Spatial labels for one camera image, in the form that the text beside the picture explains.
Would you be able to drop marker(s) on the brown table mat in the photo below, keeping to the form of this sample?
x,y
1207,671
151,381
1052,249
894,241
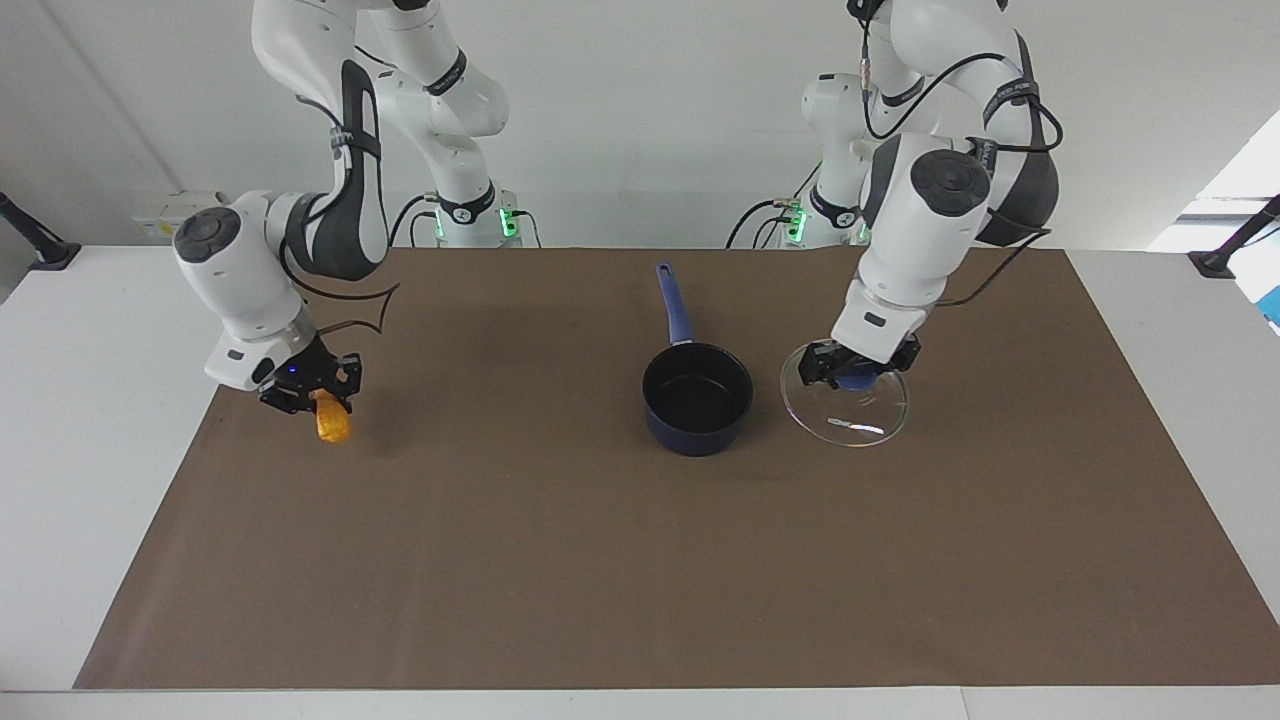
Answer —
x,y
600,560

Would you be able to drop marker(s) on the light blue object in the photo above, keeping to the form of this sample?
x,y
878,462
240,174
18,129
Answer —
x,y
1272,305

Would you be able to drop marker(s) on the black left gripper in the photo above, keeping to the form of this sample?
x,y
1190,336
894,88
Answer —
x,y
865,365

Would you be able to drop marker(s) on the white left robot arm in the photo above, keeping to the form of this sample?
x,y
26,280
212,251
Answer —
x,y
920,230

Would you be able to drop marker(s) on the yellow corn cob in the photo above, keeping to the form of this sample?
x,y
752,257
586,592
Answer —
x,y
333,427

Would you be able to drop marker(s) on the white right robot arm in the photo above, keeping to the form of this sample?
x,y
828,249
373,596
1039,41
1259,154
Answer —
x,y
230,270

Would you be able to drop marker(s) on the black clamp stand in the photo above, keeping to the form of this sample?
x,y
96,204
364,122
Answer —
x,y
1220,260
45,250

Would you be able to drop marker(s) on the glass lid with blue knob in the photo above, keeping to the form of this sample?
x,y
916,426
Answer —
x,y
850,415

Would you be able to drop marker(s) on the dark blue saucepan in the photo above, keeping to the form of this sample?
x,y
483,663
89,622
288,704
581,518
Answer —
x,y
697,395

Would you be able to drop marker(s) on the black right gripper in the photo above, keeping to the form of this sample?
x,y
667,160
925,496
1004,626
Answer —
x,y
300,370

